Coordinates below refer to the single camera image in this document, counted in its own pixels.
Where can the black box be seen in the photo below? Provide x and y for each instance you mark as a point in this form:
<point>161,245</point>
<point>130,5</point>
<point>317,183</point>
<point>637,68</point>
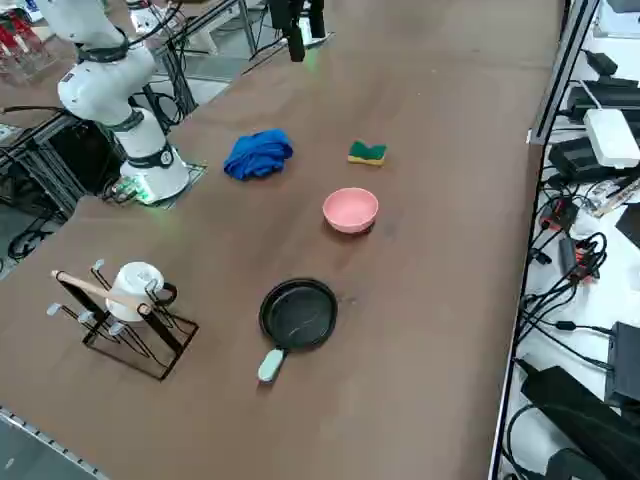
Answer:
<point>625,365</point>

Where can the packet of sticks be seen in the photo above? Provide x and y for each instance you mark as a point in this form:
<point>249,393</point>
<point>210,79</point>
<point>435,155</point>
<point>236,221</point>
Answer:
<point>615,197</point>

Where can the red and black connector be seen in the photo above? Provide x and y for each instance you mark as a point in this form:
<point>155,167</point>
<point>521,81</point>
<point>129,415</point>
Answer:
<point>557,215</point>

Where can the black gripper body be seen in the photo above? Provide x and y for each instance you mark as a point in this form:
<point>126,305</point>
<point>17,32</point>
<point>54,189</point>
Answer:
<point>280,12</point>

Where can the large black case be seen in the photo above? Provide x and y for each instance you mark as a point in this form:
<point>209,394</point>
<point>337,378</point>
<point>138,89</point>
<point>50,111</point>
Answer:
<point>575,410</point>

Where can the long black device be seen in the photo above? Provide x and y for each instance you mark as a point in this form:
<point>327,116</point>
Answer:
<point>615,95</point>

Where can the aluminium table rail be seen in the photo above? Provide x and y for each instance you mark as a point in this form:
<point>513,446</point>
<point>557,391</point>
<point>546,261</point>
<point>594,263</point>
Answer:
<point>45,437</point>

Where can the white power box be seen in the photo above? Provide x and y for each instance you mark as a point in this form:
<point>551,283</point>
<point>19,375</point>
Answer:
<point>612,137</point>

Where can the black computer case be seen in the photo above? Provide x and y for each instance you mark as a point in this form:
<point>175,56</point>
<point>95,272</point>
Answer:
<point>87,155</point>

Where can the orange and black connector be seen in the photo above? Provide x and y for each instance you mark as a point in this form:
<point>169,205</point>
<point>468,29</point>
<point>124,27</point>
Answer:
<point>586,265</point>

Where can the small black power adapter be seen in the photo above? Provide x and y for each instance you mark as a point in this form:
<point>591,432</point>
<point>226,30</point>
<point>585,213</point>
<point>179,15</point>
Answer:
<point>602,62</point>

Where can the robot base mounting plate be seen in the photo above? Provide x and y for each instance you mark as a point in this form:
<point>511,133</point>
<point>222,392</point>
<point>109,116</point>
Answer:
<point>195,170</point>

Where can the pink bowl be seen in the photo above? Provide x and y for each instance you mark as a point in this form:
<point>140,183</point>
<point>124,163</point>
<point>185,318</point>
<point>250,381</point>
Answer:
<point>350,207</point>

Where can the aluminium frame post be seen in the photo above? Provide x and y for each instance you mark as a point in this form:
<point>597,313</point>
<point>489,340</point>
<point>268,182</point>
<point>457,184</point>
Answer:
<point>562,65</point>

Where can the blue cloth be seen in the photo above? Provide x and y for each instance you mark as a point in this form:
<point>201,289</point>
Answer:
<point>257,155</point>

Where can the green and yellow sponge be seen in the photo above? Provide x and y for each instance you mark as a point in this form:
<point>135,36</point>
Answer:
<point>367,152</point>

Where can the clear rack with red items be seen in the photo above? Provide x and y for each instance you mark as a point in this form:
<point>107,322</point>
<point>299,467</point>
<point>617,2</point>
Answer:
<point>22,55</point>

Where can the slim black adapter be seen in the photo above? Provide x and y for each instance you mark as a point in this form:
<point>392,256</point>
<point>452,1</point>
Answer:
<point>567,255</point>

